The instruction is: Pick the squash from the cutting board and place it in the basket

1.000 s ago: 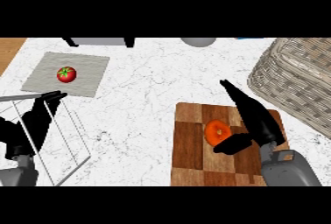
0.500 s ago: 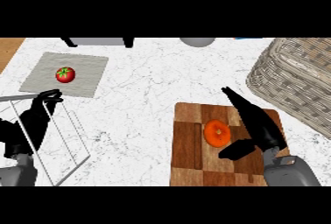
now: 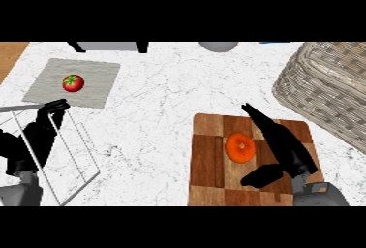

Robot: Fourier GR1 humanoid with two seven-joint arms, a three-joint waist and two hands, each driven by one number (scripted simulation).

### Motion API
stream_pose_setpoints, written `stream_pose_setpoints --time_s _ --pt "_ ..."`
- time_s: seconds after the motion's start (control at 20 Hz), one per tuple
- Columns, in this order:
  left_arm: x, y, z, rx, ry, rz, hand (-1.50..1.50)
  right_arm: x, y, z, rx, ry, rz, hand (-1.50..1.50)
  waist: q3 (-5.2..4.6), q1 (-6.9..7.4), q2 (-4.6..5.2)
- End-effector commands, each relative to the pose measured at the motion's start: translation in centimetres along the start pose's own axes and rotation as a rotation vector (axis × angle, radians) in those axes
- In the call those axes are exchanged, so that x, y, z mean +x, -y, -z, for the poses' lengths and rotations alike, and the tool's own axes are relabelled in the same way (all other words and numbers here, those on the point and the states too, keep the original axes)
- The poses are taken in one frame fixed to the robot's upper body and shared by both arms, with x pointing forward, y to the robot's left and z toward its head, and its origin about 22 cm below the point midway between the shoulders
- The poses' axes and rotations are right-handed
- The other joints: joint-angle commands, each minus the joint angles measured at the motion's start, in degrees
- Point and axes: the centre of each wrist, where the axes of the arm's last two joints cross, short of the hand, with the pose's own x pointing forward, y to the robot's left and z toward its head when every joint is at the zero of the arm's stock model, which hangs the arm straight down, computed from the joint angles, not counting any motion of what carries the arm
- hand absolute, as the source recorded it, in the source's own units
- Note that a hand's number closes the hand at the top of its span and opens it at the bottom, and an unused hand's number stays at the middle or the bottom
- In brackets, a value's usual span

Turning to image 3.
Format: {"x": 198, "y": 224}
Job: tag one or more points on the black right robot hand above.
{"x": 280, "y": 142}

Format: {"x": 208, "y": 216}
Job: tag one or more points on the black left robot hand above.
{"x": 35, "y": 139}

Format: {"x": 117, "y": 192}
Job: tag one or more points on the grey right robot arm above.
{"x": 314, "y": 192}

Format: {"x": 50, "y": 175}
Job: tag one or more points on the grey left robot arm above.
{"x": 19, "y": 190}

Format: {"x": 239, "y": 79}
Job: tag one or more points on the orange squash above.
{"x": 239, "y": 147}

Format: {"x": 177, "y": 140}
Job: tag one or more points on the wooden cutting board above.
{"x": 209, "y": 161}

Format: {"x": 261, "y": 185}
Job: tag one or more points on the wicker basket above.
{"x": 323, "y": 87}

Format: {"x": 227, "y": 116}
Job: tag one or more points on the red tomato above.
{"x": 72, "y": 83}

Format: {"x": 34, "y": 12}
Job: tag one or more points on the grey placemat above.
{"x": 71, "y": 82}

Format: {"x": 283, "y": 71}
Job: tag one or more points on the blue flat object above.
{"x": 273, "y": 42}

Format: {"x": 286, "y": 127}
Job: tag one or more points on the grey round object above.
{"x": 218, "y": 46}

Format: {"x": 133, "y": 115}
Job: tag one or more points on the grey appliance with black legs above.
{"x": 108, "y": 46}

